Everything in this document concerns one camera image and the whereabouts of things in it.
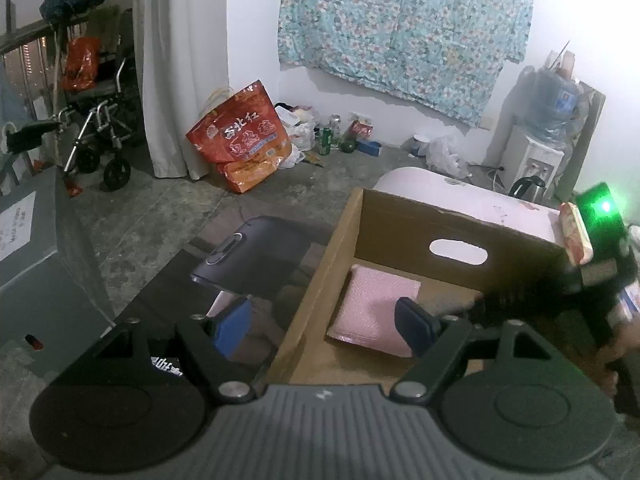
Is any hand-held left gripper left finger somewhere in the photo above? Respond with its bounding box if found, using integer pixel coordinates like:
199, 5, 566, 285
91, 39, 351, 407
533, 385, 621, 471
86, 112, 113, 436
65, 297, 268, 406

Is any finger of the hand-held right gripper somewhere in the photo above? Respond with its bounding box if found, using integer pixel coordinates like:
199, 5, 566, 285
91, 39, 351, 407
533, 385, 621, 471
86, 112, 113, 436
467, 280, 583, 323

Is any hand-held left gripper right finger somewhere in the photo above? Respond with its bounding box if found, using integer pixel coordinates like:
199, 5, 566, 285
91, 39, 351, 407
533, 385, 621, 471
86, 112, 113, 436
389, 298, 595, 407

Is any brown cardboard box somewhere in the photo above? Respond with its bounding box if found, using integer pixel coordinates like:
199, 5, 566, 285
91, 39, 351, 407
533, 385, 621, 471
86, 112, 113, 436
265, 187, 596, 386

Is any person's right hand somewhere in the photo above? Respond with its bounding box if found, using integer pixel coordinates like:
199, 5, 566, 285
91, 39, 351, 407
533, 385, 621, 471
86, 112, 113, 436
597, 317, 640, 401

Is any red white snack packet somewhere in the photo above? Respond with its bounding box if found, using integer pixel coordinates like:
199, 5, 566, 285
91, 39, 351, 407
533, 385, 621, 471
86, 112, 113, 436
557, 202, 596, 266

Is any pink bubble mailer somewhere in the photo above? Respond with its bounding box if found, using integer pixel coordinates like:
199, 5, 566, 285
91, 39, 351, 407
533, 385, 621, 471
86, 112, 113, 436
326, 264, 423, 358

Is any electric kettle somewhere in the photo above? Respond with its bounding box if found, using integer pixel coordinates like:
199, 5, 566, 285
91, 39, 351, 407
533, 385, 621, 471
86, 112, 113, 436
508, 176, 551, 204

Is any grey folded board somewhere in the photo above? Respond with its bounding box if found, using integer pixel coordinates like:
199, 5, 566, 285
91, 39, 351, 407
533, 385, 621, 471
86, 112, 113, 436
555, 80, 607, 202

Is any white plastic bag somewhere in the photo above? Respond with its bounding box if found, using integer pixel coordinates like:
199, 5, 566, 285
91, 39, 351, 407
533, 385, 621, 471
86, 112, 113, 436
425, 135, 471, 178

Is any grey cabinet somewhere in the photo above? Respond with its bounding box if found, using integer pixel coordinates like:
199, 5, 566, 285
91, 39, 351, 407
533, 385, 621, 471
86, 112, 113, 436
0, 167, 116, 356

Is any red plastic bag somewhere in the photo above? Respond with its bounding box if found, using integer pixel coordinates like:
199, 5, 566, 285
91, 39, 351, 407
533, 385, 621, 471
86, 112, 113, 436
186, 80, 293, 195

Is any white bag of containers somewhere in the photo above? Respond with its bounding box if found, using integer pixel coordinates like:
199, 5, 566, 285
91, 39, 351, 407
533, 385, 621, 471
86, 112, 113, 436
275, 104, 317, 169

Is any folding wheelchair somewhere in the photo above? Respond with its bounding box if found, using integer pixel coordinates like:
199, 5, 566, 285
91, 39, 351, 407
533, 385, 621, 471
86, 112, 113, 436
37, 7, 146, 192

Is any white curtain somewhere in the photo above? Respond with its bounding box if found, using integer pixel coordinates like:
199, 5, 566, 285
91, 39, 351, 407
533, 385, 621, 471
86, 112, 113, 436
132, 0, 231, 181

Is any black clamp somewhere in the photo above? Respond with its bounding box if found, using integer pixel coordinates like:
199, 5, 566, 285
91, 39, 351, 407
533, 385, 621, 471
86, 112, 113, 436
6, 119, 63, 153

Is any teal floral cloth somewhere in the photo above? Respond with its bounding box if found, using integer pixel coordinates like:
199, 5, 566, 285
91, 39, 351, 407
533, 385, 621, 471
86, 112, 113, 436
277, 0, 537, 128

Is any orange plastic bag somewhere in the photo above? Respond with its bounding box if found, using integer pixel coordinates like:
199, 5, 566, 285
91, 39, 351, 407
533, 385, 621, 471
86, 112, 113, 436
60, 36, 101, 92

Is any metal railing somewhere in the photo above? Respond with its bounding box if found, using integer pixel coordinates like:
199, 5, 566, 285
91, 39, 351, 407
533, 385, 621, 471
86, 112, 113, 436
0, 0, 101, 126

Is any dark blue clothing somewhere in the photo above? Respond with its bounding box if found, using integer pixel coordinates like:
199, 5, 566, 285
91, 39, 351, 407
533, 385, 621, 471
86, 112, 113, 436
40, 0, 112, 23

